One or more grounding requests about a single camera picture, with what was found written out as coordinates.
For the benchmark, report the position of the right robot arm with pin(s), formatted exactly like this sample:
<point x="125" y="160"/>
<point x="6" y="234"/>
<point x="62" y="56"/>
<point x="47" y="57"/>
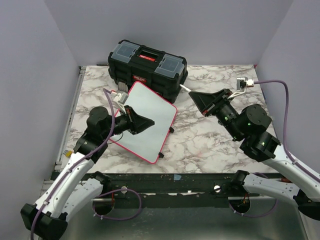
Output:
<point x="250" y="128"/>

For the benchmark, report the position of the black and white marker pen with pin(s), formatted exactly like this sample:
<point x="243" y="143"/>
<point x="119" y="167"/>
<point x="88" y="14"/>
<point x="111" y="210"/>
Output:
<point x="185" y="88"/>

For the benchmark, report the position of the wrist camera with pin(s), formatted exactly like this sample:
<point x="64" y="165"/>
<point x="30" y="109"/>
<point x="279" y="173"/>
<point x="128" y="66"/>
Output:
<point x="242" y="83"/>
<point x="119" y="97"/>

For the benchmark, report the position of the black plastic toolbox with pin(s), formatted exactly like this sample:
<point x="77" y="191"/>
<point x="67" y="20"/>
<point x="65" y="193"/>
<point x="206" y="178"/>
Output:
<point x="162" y="72"/>

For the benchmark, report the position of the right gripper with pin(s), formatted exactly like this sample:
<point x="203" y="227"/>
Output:
<point x="203" y="99"/>

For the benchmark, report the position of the yellow connector block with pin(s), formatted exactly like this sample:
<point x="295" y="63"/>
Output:
<point x="68" y="153"/>

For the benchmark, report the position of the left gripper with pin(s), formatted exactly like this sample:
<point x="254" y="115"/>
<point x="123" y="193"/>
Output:
<point x="136" y="123"/>

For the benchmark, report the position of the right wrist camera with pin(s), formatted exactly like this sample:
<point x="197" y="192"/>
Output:
<point x="242" y="83"/>

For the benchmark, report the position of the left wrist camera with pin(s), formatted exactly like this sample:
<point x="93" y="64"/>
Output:
<point x="119" y="97"/>

